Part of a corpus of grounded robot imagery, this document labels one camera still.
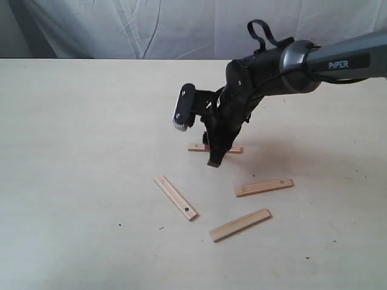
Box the plain wood strip front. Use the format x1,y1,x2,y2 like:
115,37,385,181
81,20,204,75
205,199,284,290
209,208,272,242

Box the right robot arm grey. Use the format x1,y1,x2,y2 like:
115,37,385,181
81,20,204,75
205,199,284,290
203,30,386,167

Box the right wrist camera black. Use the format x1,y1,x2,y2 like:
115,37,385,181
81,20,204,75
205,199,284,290
172,83,220,132

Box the white backdrop cloth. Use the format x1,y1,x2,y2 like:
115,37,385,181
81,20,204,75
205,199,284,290
1,1,386,59

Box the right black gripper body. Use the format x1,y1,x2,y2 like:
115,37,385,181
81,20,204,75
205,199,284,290
201,86,263,151

